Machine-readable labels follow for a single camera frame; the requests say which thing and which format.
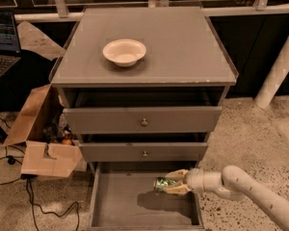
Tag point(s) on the grey top drawer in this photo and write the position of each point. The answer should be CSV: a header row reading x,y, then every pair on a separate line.
x,y
118,112

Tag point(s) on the items inside cardboard box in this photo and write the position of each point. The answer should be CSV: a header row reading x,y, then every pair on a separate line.
x,y
58,131

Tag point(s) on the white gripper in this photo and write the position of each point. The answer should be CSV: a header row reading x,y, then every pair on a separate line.
x,y
195,180

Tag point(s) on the grey bottom drawer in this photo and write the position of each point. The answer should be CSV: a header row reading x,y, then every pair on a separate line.
x,y
124,199

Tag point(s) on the open cardboard box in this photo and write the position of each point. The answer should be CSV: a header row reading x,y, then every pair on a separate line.
x,y
43,157

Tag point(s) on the brown cardboard sheet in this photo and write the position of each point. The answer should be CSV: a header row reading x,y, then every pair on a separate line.
x,y
33,39

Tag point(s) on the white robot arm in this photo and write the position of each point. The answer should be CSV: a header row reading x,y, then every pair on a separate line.
x,y
243,180

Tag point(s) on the black laptop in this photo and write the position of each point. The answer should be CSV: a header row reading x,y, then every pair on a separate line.
x,y
10,50

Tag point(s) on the grey drawer cabinet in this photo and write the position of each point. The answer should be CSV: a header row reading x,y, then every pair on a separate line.
x,y
183,52

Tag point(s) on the green soda can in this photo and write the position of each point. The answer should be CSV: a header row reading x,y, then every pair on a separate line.
x,y
161,184

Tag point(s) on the white metal railing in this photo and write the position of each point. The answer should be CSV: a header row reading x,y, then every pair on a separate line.
x,y
61,7

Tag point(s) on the grey middle drawer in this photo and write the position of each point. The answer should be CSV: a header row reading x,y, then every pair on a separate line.
x,y
143,147

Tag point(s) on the grey drawer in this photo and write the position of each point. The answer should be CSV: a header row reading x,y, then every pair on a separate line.
x,y
143,147
118,112
124,199

